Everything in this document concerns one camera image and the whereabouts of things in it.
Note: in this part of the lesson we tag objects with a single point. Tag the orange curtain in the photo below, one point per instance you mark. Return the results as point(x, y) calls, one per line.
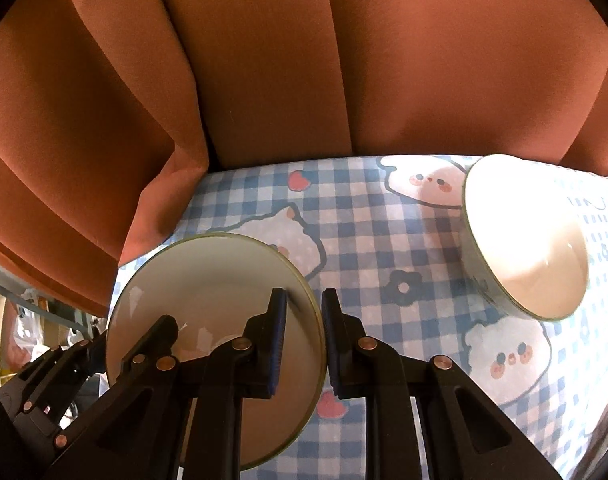
point(284, 60)

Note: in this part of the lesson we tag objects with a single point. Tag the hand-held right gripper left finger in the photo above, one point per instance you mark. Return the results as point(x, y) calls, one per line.
point(279, 345)

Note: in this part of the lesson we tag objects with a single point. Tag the blue checked cartoon tablecloth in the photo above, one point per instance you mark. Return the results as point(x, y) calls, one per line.
point(374, 240)

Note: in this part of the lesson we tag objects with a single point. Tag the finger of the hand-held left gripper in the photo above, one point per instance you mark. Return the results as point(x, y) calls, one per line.
point(156, 340)
point(98, 355)

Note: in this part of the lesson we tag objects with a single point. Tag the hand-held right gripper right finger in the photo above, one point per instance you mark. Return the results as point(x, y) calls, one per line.
point(330, 355)

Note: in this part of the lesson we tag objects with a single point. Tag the white bowl blue floral print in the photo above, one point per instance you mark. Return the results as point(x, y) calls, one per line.
point(524, 240)
point(209, 280)

